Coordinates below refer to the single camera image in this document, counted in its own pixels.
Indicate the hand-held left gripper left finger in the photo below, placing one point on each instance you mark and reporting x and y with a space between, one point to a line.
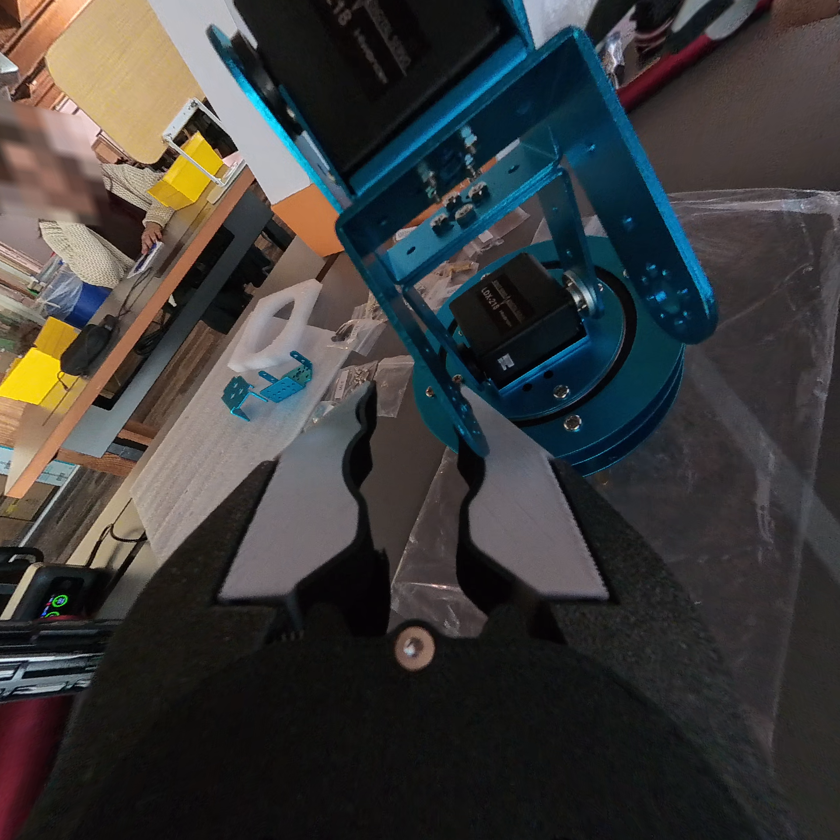
295 525

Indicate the white foam sheet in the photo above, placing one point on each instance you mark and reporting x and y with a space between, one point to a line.
216 472

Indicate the red metal tube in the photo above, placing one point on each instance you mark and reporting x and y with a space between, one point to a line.
33 768

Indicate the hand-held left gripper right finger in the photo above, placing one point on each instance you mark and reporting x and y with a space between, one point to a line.
538 531

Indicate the black pouch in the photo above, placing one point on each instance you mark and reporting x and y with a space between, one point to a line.
88 348

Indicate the white cardboard box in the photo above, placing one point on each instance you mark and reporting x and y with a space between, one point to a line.
262 151

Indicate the blue metal bracket assembly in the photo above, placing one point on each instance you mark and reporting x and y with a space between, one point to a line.
275 387

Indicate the yellow plastic bin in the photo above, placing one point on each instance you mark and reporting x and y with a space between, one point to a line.
190 177
58 336
33 384

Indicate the white foam block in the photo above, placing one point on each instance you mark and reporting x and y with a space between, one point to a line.
256 341

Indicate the pile of small hardware bags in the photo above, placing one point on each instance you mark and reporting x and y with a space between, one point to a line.
387 380

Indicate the large clear plastic bag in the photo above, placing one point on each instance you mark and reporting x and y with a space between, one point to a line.
722 459

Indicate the small black display device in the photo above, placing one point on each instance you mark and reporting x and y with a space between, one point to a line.
52 590

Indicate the pale yellow panel with stand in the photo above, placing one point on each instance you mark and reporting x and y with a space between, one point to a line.
111 79

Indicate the wooden office desk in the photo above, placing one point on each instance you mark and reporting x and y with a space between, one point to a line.
151 315

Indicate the blue toy robot arm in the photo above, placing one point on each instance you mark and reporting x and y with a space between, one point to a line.
590 197

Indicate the blue barrel bin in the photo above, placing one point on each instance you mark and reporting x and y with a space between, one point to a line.
88 305

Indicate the black perforated cylinder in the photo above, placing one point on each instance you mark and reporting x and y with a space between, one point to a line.
52 656

